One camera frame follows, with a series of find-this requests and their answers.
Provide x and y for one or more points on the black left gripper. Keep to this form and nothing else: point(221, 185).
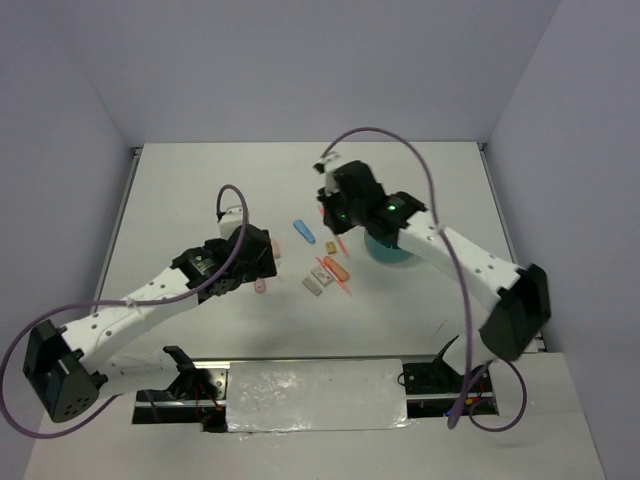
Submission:
point(263, 268)

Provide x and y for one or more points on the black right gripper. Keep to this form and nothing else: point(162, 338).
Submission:
point(336, 226)

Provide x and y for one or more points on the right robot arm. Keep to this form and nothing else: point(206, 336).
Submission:
point(516, 298)

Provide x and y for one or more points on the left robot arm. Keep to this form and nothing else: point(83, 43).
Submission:
point(72, 366)

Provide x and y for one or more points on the pink translucent case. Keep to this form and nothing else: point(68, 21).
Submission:
point(260, 286)

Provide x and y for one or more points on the teal round desk organizer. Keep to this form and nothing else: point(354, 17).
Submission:
point(387, 254)

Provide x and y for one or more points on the blue translucent case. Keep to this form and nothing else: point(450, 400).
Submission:
point(304, 231)

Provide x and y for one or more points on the grey white eraser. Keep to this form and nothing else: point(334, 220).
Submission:
point(312, 286)

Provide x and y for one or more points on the pink highlighter pen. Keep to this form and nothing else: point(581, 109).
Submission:
point(334, 276)

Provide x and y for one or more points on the orange translucent case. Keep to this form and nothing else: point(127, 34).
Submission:
point(336, 269)

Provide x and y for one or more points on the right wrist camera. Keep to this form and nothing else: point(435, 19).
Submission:
point(326, 166)

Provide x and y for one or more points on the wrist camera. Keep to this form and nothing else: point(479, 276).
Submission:
point(326, 166)
point(231, 221)

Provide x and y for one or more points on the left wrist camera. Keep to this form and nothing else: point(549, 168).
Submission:
point(231, 221)

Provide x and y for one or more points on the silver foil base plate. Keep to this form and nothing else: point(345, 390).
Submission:
point(326, 395)

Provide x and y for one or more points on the black mounting rail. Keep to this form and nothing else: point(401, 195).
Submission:
point(431, 389)

